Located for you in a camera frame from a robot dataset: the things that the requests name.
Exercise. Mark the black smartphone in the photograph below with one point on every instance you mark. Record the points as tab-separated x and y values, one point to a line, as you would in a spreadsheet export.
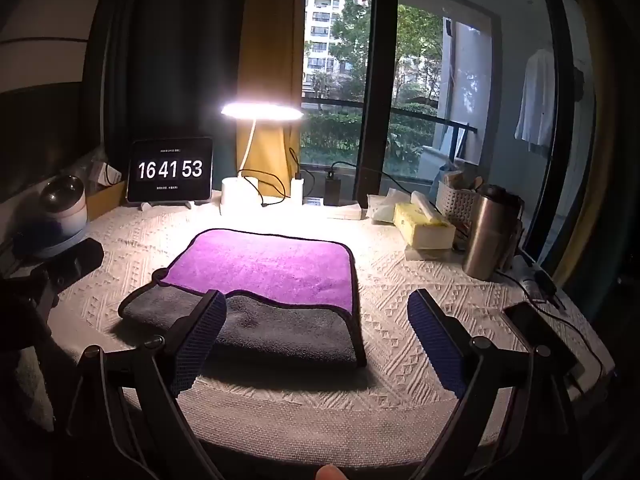
542	337

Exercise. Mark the white hanging shirt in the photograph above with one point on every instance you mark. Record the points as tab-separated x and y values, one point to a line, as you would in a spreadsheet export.
537	105

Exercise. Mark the stainless steel thermos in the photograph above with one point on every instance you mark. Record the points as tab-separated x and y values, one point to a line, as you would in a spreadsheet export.
487	232

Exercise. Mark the white woven basket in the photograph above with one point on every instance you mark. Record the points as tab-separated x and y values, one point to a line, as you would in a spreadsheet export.
457	202

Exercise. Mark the black window frame post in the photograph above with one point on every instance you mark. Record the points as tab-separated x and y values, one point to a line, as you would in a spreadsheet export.
377	85

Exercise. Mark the white desk lamp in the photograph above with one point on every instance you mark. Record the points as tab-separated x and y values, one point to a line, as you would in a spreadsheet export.
240	192

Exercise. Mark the clear plastic tissue pack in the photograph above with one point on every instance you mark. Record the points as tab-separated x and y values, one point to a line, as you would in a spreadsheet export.
382	207

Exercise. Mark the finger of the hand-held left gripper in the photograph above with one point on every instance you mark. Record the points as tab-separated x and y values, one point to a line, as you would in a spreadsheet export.
67	258

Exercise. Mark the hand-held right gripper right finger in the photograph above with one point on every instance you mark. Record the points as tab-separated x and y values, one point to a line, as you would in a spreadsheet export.
436	336

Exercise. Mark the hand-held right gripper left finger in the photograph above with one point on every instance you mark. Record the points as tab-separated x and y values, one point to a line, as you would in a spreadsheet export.
200	340

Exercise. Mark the cardboard box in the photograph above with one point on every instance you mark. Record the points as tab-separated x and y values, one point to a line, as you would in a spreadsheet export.
107	195

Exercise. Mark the white textured tablecloth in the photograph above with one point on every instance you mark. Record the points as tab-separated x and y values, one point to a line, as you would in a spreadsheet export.
395	280

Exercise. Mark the person's right hand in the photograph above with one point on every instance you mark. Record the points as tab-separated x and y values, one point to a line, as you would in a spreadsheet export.
330	473

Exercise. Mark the white tablet stand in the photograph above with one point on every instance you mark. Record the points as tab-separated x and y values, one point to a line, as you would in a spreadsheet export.
189	205

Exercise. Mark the clear flat plastic case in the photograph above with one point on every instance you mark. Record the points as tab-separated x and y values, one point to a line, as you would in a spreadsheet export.
345	211

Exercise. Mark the yellow tissue box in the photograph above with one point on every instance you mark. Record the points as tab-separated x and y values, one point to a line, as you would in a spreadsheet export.
422	227

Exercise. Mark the tablet with clock display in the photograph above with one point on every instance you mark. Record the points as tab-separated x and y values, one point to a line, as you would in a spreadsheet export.
170	170

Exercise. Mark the white charger block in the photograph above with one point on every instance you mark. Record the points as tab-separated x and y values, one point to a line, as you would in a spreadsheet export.
297	191

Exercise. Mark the white round humidifier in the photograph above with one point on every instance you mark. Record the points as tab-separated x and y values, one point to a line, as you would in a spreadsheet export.
62	205

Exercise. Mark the black power bank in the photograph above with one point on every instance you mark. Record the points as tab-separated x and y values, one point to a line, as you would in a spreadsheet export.
332	191

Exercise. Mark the purple and grey towel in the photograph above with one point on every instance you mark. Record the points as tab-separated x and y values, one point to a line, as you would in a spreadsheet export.
270	265

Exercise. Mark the yellow curtain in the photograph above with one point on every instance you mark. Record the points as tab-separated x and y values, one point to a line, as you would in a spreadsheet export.
270	50

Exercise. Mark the dark green curtain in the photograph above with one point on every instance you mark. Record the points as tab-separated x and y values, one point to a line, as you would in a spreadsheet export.
165	60

